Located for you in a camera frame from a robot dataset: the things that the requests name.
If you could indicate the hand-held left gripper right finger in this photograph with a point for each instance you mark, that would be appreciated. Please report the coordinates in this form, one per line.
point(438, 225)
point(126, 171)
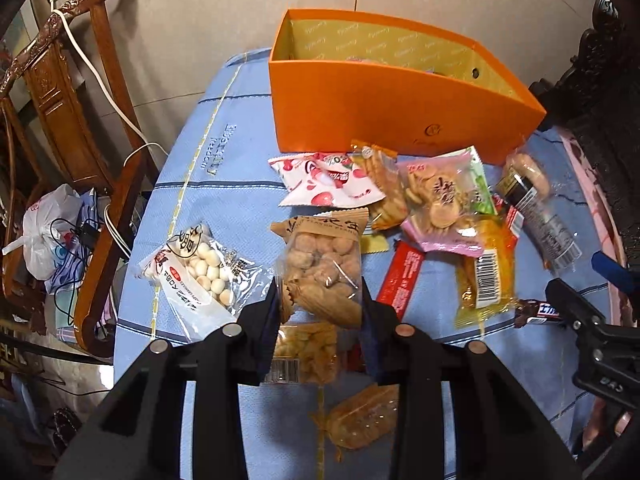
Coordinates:
point(372, 340)

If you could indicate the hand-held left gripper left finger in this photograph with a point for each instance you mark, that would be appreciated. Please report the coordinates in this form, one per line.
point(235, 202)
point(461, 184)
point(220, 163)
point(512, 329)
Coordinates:
point(267, 325)

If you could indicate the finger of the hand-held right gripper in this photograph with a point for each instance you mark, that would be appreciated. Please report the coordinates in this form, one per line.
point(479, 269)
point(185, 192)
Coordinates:
point(570, 300)
point(612, 267)

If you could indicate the brown chocolate bar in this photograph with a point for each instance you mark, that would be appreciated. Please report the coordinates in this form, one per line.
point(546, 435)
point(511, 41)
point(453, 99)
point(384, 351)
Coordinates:
point(537, 312)

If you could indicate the red bar packet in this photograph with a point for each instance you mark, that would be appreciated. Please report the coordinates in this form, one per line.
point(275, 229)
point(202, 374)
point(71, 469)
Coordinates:
point(405, 275)

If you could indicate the brown peanut packet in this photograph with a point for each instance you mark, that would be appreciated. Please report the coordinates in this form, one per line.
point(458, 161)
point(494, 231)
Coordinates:
point(320, 265)

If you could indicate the orange cardboard box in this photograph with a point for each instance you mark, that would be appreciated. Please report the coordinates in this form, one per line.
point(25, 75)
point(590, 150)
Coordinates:
point(350, 110)

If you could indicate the person's right hand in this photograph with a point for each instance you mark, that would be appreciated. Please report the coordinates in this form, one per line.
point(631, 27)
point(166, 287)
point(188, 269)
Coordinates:
point(602, 425)

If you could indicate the small round biscuit packet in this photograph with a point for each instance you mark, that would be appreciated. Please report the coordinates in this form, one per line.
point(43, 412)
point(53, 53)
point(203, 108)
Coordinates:
point(307, 352)

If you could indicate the golden crinkled snack packet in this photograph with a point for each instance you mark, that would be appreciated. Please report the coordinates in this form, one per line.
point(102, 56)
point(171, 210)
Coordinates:
point(357, 417)

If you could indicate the clear packet with black label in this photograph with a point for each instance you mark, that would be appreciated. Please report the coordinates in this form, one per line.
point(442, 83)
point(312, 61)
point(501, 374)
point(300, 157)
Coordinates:
point(545, 220)

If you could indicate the white ball candy packet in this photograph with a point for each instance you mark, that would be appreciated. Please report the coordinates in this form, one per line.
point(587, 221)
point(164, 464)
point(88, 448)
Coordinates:
point(200, 265)

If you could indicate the small yellow packet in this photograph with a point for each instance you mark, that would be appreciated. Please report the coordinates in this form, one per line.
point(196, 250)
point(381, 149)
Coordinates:
point(375, 243)

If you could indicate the yellow packet with barcode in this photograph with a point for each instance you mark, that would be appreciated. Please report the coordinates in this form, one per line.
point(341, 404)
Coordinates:
point(470, 300)

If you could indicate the pink patterned cloth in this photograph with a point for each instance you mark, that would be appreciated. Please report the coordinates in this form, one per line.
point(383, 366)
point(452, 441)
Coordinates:
point(587, 170)

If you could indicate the bread bun in clear packet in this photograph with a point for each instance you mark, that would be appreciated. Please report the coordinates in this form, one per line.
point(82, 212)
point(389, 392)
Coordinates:
point(525, 170)

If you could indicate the blue checked tablecloth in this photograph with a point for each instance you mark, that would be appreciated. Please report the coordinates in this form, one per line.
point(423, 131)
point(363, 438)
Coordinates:
point(225, 200)

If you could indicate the green snack packet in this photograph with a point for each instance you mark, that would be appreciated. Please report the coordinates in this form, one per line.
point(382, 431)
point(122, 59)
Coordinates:
point(481, 195)

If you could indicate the orange cracker packet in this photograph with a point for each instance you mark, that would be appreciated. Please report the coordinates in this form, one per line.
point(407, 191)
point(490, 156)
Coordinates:
point(387, 190)

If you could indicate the pink round cookie packet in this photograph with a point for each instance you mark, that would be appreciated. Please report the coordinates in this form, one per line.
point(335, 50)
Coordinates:
point(440, 205)

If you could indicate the white and red snack packet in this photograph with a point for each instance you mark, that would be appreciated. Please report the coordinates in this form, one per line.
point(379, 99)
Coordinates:
point(320, 180)

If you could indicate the dark carved wooden furniture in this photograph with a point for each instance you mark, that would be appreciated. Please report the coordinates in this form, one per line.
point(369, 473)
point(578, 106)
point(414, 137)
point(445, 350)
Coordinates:
point(610, 110)

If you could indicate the white plastic bag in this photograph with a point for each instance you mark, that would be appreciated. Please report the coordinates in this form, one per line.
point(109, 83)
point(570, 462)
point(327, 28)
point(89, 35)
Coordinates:
point(45, 225)

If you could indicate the brown wooden chair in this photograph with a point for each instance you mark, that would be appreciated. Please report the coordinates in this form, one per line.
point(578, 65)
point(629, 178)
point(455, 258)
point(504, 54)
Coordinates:
point(50, 90)

